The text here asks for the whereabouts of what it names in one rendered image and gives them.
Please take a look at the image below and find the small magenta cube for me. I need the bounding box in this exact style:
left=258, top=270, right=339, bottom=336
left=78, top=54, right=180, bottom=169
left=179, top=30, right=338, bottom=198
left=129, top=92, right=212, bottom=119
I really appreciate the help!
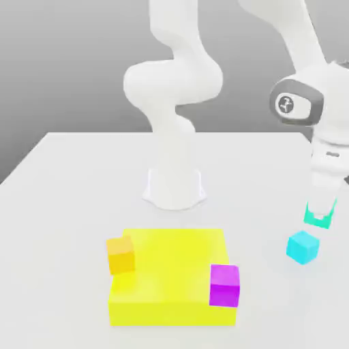
left=209, top=264, right=241, bottom=309

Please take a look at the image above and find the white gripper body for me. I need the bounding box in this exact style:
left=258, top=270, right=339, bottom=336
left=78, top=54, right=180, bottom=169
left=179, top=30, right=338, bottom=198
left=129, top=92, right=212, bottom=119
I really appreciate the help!
left=310, top=140, right=349, bottom=177

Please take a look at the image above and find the small orange cube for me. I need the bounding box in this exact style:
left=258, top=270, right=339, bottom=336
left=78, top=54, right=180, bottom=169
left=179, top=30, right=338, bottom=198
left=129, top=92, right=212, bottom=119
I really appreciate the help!
left=106, top=235, right=136, bottom=275

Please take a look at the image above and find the small cyan cube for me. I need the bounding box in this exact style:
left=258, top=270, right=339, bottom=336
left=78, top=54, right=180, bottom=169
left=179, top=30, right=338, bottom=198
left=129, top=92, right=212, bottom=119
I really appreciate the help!
left=286, top=230, right=320, bottom=266

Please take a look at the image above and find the large yellow box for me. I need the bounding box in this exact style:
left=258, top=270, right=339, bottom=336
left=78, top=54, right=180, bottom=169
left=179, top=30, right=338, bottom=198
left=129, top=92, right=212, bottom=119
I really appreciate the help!
left=107, top=228, right=237, bottom=327

